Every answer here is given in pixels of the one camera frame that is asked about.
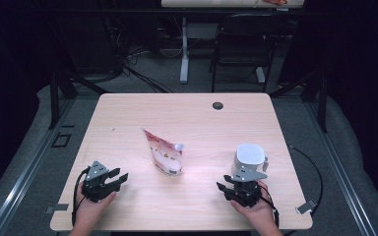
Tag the clear container with white lid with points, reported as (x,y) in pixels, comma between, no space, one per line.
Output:
(249,154)

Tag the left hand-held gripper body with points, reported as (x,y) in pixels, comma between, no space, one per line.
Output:
(95,188)

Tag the white desk leg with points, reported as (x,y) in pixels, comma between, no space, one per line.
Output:
(184,59)

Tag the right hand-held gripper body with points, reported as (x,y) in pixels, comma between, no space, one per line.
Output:
(246,193)

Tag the black metal stand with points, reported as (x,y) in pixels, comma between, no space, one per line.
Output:
(54,98)
(323,105)

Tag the person's left hand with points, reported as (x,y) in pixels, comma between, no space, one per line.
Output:
(88,211)

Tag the black folding chair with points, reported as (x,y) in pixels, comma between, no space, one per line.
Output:
(246,36)

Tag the grey tape strip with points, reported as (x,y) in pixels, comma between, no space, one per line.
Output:
(59,207)

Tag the person's right hand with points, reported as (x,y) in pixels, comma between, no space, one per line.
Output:
(261,214)

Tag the white desk foot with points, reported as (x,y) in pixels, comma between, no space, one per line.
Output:
(260,75)

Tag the red item on desk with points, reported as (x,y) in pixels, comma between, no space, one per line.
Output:
(275,2)

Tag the aluminium rail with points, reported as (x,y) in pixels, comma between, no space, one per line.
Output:
(29,170)
(341,170)

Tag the red and white spout pouch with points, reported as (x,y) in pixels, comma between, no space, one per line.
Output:
(165,157)

